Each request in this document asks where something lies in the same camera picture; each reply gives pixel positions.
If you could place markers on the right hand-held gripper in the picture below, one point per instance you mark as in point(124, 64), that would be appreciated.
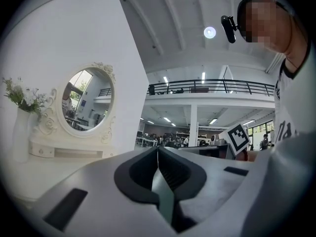
point(238, 138)

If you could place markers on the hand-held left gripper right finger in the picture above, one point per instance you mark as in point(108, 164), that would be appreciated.
point(217, 181)

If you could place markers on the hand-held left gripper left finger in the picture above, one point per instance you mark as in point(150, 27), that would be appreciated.
point(103, 194)

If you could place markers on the white ornate table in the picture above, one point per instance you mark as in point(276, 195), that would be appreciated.
point(42, 150)

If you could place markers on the oval mirror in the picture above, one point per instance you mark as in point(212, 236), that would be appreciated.
point(86, 100)

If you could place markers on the ceiling strip light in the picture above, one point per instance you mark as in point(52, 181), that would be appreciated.
point(248, 122)
point(165, 79)
point(212, 120)
point(203, 77)

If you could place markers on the black-framed window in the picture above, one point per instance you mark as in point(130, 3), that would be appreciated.
point(261, 130)

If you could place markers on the brown mezzanine cabinet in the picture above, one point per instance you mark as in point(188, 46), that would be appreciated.
point(199, 90)

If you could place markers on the group of seated people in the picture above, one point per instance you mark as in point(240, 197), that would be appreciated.
point(170, 139)

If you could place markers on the black mezzanine railing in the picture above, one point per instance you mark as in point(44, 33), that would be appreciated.
point(209, 80)

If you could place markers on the white printed t-shirt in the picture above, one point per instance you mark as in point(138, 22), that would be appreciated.
point(296, 107)

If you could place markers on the white office desks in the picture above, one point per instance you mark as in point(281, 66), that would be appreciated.
point(146, 141)

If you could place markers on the tall white vase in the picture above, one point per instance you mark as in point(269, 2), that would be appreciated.
point(21, 132)

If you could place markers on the round ceiling lamp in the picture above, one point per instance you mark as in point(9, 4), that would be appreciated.
point(209, 32)

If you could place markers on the person's head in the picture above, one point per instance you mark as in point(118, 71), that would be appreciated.
point(279, 28)

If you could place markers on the white flower bouquet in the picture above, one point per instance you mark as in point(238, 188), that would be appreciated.
point(24, 97)

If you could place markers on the black head-worn camera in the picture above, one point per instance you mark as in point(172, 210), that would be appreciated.
point(228, 28)

